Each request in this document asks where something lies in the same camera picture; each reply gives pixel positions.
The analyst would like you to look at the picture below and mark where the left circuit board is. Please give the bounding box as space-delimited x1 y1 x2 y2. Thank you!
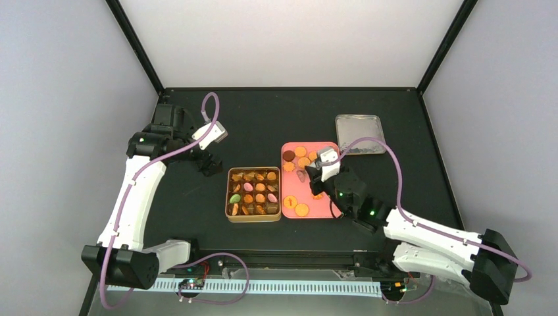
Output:
178 278 205 291

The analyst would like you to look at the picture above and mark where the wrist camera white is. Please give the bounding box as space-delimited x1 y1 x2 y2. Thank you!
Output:
316 146 341 182
191 121 228 150

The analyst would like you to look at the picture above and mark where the round golden cookie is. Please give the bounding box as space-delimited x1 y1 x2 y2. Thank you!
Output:
295 203 309 217

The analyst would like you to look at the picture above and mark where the green round cookie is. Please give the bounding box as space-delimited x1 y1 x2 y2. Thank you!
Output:
229 194 241 203

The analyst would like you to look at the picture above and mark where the gold cookie tin box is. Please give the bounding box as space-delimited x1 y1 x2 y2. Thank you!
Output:
225 167 282 223

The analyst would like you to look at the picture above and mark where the pink round cookie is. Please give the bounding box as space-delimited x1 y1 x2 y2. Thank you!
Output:
243 182 254 192

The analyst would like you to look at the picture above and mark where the silver tin lid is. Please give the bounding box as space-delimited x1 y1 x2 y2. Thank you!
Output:
335 115 386 155

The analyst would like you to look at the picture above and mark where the white slotted cable duct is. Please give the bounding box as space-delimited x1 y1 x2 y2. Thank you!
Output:
104 278 384 298

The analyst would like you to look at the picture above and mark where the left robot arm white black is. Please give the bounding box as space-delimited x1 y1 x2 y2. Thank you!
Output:
81 104 228 290

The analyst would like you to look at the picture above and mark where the black front rail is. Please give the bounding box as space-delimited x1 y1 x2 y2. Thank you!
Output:
174 250 407 278

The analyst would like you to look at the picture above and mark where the round cracker cookie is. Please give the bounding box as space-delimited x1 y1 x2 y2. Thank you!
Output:
293 146 307 157

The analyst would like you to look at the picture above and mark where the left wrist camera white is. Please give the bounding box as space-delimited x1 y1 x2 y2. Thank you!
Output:
191 121 228 150

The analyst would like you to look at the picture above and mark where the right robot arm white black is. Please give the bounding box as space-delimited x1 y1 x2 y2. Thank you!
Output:
305 165 518 305

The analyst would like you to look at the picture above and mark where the dark chocolate round cookie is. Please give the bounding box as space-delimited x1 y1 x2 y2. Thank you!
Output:
282 150 296 162

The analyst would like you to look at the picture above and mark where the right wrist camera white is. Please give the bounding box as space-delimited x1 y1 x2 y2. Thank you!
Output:
316 146 341 182

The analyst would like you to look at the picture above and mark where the pink plastic tray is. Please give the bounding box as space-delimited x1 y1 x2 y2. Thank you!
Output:
280 142 342 219

